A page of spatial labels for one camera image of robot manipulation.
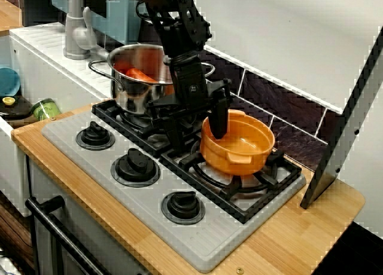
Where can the white sink unit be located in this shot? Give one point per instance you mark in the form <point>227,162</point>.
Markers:
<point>45,62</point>

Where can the teal plate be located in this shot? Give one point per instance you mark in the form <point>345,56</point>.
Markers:
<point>9,82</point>

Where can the wooden shelf board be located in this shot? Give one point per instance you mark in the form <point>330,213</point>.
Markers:
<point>9,15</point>

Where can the green can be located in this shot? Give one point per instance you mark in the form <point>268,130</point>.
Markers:
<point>46,109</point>

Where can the small yellow cup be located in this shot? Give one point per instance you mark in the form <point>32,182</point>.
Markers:
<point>9,101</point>

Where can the teal box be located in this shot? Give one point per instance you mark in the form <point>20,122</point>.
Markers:
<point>119,18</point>

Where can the black stove knob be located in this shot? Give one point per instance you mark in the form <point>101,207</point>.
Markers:
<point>183,206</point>
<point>95,136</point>
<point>136,167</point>

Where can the stainless steel pot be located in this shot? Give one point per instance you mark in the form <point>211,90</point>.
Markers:
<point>134,95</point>

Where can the orange toy carrot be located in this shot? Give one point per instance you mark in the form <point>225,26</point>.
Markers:
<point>139,74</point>

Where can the orange plastic pot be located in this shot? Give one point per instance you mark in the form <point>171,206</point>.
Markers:
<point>248,155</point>

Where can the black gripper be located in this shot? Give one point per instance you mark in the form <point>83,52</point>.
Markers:
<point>188,80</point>

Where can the white oven door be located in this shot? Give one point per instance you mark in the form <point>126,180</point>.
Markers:
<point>89,227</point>

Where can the black dish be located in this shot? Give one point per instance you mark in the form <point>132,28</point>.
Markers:
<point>21,110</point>

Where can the wooden countertop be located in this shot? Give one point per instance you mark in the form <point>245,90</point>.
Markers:
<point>299,236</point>

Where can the grey stove top plate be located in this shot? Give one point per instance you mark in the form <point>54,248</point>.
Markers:
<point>194,242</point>

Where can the dark tile backsplash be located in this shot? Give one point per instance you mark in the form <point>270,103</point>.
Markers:
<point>284,107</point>

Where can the grey toy faucet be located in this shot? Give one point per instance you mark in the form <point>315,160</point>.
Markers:
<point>74,33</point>

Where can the black burner grate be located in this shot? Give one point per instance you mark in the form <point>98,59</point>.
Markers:
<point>239,209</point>
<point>104,110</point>

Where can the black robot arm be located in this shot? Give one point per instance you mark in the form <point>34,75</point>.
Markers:
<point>185,24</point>

